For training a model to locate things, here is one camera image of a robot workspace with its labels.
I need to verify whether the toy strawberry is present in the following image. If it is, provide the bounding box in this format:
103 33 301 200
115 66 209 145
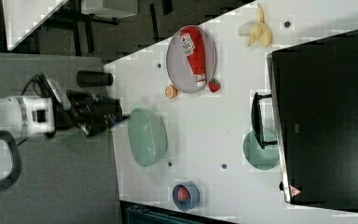
208 78 221 92

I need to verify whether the grey round plate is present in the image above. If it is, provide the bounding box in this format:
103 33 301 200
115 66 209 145
166 25 216 93

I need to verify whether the green plastic strainer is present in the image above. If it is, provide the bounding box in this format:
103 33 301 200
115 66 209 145
128 108 168 167

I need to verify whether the peeled toy banana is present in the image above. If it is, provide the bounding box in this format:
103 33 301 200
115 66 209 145
238 5 272 47

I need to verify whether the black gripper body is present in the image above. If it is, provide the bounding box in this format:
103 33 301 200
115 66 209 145
55 90 124 137

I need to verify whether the black cable loop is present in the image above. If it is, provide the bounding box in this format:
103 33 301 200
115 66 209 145
0 131 22 192

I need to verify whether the blue bowl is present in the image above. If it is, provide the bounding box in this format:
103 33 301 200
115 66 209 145
172 181 200 212

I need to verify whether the toy orange slice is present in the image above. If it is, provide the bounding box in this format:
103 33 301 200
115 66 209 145
165 85 178 99

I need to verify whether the black toaster oven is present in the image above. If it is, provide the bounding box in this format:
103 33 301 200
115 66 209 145
251 29 358 212

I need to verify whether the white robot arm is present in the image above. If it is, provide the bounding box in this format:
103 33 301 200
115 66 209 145
0 90 128 138

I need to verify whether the black cylinder post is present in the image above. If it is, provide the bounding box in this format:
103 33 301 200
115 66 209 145
76 70 114 88

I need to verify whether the red plush ketchup bottle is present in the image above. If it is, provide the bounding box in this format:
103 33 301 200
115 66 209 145
180 26 206 88

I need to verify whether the red fruit in bowl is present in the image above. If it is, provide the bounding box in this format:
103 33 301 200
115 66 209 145
177 187 190 202

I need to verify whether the green round plate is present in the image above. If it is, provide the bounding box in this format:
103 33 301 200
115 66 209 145
242 132 280 170

